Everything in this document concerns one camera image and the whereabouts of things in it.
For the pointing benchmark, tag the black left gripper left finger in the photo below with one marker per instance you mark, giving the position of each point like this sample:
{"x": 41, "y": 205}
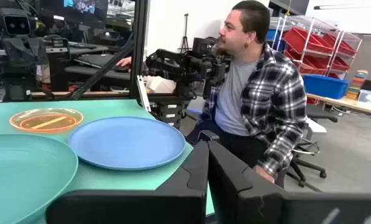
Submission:
{"x": 141, "y": 205}

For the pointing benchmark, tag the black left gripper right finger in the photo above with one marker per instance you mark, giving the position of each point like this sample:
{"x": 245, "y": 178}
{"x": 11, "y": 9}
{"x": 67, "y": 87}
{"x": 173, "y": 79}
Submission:
{"x": 250, "y": 205}

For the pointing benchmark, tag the orange transparent plastic plate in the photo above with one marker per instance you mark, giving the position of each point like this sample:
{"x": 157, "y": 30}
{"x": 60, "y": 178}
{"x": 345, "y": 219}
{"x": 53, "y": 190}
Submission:
{"x": 45, "y": 122}

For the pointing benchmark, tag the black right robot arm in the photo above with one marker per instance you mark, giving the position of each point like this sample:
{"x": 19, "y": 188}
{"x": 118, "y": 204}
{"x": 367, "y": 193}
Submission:
{"x": 210, "y": 71}

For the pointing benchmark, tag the stack of colourful blocks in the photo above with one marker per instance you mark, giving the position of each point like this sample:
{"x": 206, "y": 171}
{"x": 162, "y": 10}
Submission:
{"x": 357, "y": 85}

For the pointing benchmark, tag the white paper bag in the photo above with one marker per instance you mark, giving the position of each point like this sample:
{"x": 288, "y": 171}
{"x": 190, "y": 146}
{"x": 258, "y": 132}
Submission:
{"x": 160, "y": 84}

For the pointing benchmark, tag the green table mat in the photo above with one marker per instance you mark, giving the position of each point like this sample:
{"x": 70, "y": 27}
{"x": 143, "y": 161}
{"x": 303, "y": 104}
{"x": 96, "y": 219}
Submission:
{"x": 117, "y": 180}

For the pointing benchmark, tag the black tripod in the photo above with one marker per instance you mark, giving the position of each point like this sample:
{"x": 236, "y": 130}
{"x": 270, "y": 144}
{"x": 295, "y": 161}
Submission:
{"x": 185, "y": 34}

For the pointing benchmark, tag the person's hand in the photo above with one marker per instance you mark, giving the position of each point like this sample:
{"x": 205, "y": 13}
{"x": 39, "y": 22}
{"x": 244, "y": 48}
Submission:
{"x": 123, "y": 62}

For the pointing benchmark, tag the blue plastic plate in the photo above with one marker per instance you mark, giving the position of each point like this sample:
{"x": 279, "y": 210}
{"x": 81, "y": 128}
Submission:
{"x": 126, "y": 143}

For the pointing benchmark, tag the black desk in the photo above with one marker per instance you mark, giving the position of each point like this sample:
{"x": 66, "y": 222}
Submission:
{"x": 92, "y": 71}

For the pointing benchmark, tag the black office chair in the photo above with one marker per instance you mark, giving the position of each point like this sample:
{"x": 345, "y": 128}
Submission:
{"x": 309, "y": 149}

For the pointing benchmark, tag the person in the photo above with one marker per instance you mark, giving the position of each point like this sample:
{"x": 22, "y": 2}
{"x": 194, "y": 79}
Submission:
{"x": 266, "y": 102}

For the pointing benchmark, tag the small blue storage bin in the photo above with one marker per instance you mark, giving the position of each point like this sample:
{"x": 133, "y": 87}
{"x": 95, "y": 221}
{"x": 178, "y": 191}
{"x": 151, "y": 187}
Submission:
{"x": 273, "y": 39}

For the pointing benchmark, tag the red storage bin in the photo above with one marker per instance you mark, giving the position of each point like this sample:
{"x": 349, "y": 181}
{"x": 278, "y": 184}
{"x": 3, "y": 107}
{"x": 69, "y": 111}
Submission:
{"x": 340, "y": 45}
{"x": 334, "y": 63}
{"x": 303, "y": 40}
{"x": 300, "y": 63}

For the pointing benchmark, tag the wooden workbench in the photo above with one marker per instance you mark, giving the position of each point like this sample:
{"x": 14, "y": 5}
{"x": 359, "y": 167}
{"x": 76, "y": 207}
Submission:
{"x": 343, "y": 104}

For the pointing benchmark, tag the large blue storage bin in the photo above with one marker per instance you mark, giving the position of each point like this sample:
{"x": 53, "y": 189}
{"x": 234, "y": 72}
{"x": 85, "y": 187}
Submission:
{"x": 325, "y": 87}

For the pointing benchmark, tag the clear plastic container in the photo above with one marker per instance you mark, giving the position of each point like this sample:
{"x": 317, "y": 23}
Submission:
{"x": 370, "y": 96}

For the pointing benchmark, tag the silver metal bracket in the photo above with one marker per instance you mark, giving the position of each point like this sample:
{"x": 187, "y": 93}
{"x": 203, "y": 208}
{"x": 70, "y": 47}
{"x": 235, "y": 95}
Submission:
{"x": 143, "y": 93}

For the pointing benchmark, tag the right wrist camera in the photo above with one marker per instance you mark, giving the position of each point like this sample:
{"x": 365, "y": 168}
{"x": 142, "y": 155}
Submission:
{"x": 204, "y": 46}

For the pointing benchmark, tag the wall monitor screen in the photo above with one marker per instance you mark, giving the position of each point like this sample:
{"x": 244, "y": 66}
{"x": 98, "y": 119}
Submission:
{"x": 79, "y": 6}

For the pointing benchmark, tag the black robot with camera head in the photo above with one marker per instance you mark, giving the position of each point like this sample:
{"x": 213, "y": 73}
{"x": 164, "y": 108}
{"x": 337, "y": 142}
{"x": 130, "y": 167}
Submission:
{"x": 20, "y": 53}

